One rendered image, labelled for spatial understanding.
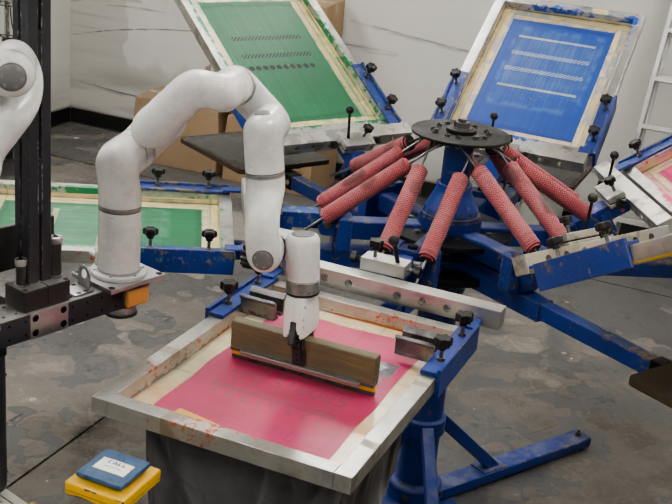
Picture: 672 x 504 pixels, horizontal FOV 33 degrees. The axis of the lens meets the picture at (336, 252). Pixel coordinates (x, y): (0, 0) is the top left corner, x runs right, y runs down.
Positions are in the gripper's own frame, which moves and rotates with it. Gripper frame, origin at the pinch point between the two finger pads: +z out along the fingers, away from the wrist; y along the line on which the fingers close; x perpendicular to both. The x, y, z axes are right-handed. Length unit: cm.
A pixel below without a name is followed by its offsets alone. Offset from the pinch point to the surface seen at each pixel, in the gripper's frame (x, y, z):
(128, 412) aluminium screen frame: -20.9, 38.9, 0.8
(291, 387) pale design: 0.3, 6.4, 5.5
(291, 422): 7.0, 20.5, 5.8
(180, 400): -17.2, 24.7, 3.9
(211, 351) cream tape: -23.2, 0.5, 3.8
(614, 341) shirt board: 59, -69, 14
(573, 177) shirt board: 18, -208, 10
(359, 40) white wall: -163, -435, 3
